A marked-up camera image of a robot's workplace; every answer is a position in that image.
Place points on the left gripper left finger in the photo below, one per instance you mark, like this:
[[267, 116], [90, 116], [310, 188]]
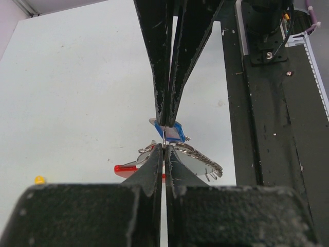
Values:
[[124, 214]]

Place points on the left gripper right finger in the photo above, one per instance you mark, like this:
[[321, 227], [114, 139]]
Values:
[[202, 215]]

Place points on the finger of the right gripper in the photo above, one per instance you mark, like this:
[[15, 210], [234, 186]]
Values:
[[156, 21], [194, 26]]

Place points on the red handled keyring holder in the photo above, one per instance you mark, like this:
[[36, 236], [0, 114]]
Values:
[[194, 160]]

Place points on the key with blue white tag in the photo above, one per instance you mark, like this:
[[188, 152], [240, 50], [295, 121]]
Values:
[[173, 134]]

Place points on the key with yellow tag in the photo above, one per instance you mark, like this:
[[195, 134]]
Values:
[[39, 180]]

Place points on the white slotted cable duct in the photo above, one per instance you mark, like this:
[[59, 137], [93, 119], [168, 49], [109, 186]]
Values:
[[316, 46]]

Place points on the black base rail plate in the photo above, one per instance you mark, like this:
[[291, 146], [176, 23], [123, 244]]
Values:
[[278, 121]]

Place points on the left aluminium frame post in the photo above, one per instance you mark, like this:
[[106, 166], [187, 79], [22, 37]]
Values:
[[27, 7]]

